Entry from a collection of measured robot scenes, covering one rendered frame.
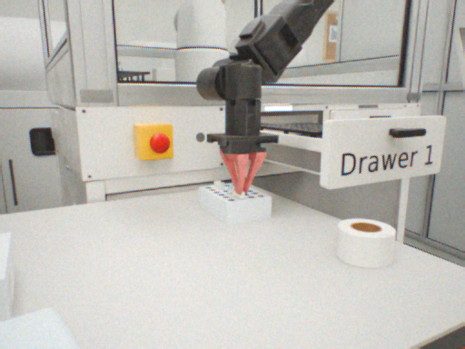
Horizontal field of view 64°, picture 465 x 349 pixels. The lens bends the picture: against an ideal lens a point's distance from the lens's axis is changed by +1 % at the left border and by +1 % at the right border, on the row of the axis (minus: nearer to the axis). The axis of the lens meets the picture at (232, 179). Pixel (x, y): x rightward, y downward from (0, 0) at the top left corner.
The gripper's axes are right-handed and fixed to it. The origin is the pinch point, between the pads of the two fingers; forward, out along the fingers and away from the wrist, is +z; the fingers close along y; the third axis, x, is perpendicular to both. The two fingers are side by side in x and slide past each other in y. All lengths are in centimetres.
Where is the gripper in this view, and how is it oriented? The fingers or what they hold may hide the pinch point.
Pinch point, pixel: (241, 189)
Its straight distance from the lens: 61.4
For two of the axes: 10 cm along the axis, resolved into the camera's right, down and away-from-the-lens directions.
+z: -0.1, 9.8, 2.1
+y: -8.9, 0.9, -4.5
